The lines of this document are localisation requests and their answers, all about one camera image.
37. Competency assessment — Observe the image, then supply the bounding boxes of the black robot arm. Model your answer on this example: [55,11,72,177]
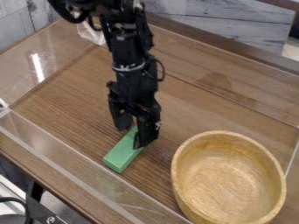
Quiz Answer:
[48,0,164,149]

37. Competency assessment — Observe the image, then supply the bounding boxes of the clear acrylic corner bracket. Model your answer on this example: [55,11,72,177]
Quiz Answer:
[78,21,107,46]

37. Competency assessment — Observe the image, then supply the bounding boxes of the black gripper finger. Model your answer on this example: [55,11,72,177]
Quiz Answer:
[108,98,134,131]
[134,115,160,149]

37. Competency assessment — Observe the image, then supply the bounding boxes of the black table leg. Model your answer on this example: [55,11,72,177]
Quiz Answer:
[26,181,44,202]

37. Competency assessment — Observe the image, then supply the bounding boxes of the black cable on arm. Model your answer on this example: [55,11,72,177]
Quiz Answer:
[147,56,166,82]

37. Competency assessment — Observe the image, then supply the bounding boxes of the clear acrylic front barrier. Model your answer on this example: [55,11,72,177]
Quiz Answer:
[0,108,191,224]

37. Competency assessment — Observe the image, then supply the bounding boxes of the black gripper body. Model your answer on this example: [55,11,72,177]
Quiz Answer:
[107,65,162,117]

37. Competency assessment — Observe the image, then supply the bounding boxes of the green rectangular block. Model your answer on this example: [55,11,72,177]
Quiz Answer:
[103,127,143,173]

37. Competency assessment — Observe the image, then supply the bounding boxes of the brown wooden bowl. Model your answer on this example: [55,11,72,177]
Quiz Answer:
[171,130,286,224]

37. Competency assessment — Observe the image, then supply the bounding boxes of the black cable under table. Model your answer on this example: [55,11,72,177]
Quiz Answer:
[0,195,27,224]

